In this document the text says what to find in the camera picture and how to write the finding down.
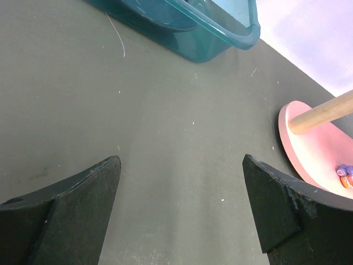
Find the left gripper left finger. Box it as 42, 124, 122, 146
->
1, 156, 121, 264

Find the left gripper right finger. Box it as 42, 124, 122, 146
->
242, 154, 352, 265

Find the blue bear toy on shelf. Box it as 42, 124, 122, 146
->
336, 164, 352, 189

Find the pink three-tier shelf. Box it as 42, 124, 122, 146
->
278, 92, 352, 198

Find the teal plastic bin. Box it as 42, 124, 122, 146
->
89, 1, 260, 62

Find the dark blue bowl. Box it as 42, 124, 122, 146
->
124, 0, 197, 32

